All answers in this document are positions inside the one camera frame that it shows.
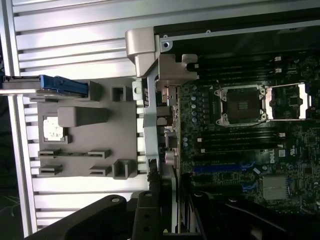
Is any blue expansion slot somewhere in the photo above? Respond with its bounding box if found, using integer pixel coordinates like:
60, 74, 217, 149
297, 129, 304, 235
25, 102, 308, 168
192, 164, 256, 176

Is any silver chipset heatsink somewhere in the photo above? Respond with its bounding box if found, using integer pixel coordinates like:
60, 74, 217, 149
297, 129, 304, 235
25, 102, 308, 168
262, 176, 288, 201

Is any grey plastic parts rack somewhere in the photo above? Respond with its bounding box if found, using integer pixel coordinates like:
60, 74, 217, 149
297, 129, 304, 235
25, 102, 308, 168
29, 79, 141, 180

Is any silver CPU chip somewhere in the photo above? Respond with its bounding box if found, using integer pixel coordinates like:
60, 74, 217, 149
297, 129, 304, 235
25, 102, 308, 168
42, 117, 65, 141

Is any green Dell motherboard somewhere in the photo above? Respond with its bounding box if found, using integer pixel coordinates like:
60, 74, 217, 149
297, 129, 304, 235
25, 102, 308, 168
178, 49, 320, 216

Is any CPU socket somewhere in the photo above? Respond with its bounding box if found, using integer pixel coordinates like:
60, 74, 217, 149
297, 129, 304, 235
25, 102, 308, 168
213, 84, 270, 127

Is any hard disk in blue caddy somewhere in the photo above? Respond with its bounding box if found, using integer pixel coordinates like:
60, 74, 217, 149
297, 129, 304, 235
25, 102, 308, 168
0, 74, 90, 99

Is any metal socket cover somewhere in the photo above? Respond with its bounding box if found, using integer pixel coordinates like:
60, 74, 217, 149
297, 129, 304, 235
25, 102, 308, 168
266, 82, 313, 121

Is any black open PC case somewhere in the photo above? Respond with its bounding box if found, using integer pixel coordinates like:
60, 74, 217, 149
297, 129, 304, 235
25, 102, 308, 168
124, 19, 320, 240

